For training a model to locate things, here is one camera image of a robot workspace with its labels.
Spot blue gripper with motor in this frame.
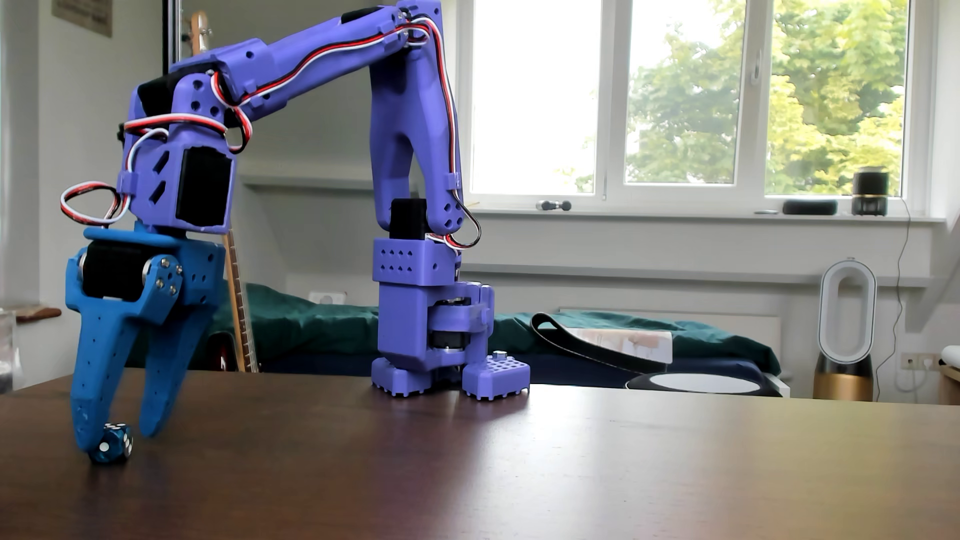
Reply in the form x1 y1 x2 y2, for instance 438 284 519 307
64 227 228 453

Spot blue dice with white dots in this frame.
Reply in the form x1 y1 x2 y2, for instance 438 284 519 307
88 423 135 465

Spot brown wooden shelf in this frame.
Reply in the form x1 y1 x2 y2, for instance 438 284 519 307
0 302 63 325

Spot guitar with wooden neck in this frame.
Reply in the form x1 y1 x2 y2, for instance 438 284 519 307
186 10 261 374

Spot clear glass container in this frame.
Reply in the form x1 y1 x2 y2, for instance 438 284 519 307
0 309 19 396

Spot dark green bed blanket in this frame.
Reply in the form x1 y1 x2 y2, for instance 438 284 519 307
123 282 783 376

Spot black vertical stand pole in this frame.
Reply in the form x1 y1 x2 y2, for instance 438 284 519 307
161 0 183 75

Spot dark blue mattress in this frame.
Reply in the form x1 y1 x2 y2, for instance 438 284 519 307
258 351 768 390

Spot white framed window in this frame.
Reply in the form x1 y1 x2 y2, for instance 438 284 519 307
442 0 937 220

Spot black round disc white top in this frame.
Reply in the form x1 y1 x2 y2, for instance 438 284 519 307
625 372 783 398

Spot white and gold bladeless fan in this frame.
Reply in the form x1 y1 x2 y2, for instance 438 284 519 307
813 258 879 402

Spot black cylindrical speaker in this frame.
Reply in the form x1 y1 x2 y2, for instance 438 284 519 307
852 167 891 217

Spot red white black servo cable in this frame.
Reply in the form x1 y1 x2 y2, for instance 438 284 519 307
210 13 483 252
59 112 254 228

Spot brown framed wall picture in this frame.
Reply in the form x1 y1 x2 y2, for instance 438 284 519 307
51 0 114 39

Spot black curved strap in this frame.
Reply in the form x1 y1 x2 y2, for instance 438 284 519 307
530 312 670 375

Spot thin black power cable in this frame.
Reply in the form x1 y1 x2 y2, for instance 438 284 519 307
873 198 914 384

